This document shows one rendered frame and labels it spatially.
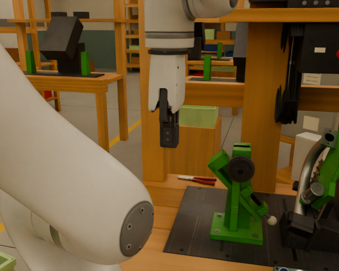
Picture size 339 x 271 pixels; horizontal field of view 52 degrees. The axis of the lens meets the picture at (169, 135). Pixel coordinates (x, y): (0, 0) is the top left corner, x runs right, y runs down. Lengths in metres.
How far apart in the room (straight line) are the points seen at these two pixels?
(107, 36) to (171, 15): 11.49
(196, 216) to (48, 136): 0.86
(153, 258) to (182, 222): 0.20
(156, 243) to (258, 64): 0.68
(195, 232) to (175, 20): 0.69
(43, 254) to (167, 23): 0.39
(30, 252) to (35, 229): 0.06
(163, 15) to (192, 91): 0.83
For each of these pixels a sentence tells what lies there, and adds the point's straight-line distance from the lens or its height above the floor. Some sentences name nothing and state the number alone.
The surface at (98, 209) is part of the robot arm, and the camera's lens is 0.40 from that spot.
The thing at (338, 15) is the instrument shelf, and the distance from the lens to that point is 1.17.
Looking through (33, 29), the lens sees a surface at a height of 1.39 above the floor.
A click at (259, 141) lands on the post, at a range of 1.33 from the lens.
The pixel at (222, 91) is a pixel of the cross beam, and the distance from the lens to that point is 1.37.
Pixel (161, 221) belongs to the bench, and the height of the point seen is 0.88.
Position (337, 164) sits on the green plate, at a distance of 0.99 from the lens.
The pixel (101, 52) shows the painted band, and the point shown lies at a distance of 12.20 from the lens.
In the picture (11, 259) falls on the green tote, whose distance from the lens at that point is 0.96.
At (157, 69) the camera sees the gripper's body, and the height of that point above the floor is 1.43.
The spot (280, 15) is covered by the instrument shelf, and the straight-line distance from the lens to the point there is 1.14.
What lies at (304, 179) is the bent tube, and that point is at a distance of 1.12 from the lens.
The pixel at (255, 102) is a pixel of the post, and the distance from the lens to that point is 1.29.
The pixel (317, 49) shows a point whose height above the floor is 1.42.
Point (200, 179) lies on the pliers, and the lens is 1.43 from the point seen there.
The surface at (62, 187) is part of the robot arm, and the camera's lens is 0.39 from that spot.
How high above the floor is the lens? 1.50
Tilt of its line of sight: 18 degrees down
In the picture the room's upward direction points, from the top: straight up
